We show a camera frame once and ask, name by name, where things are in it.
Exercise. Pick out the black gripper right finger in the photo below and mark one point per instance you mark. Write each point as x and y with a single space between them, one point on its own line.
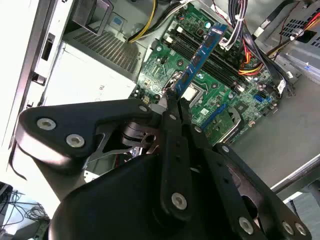
225 180

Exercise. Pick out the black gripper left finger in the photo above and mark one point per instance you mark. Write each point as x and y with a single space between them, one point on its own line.
175 150

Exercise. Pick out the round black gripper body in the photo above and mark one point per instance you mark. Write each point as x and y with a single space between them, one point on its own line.
112 207

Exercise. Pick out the blue RAM stick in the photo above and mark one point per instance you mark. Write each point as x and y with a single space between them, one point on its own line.
200 57

